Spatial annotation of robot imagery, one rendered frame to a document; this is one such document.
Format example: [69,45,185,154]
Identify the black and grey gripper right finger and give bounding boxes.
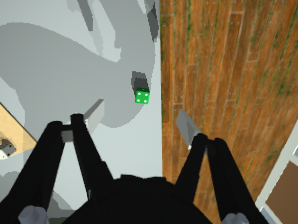
[159,109,269,224]

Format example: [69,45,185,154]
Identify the tan rectangular mat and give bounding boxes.
[0,102,37,156]

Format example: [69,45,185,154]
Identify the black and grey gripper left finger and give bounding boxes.
[0,99,132,224]

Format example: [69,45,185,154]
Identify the white die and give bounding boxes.
[0,143,17,159]

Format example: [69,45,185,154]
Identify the green die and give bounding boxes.
[135,87,150,104]

